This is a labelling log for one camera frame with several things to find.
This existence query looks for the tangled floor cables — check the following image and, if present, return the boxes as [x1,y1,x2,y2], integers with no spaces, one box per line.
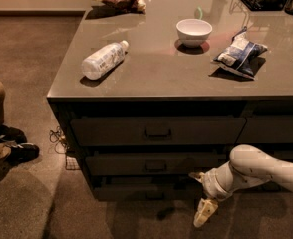
[48,125,68,155]

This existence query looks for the black sneaker far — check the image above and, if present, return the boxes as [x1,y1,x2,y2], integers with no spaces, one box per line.
[0,125,27,143]

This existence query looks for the white ceramic bowl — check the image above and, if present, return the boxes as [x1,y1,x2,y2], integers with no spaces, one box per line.
[176,19,212,48]

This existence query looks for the dark drawer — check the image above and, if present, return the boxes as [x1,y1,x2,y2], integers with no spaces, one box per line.
[237,116,293,144]
[93,175,202,201]
[240,182,288,193]
[70,117,245,146]
[229,150,293,164]
[85,150,226,176]

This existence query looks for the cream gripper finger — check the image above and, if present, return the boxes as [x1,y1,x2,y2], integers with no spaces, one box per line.
[193,198,218,228]
[188,172,205,183]

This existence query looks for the blue white chip bag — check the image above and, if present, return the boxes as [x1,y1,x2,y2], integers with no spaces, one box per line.
[213,26,268,80]

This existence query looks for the dark counter cabinet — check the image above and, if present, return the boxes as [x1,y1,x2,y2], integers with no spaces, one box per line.
[47,0,293,190]

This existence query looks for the black sneaker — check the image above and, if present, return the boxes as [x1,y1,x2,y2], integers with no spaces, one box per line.
[6,143,39,163]
[0,125,27,143]

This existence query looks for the black sneaker near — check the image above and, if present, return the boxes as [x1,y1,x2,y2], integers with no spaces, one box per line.
[6,143,39,163]

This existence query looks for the white plastic bottle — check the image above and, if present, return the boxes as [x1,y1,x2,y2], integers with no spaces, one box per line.
[82,40,129,80]

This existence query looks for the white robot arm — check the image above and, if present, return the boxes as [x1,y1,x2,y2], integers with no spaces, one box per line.
[189,144,293,228]

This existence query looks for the small wire rack floor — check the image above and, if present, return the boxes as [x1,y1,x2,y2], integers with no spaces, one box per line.
[65,151,80,170]

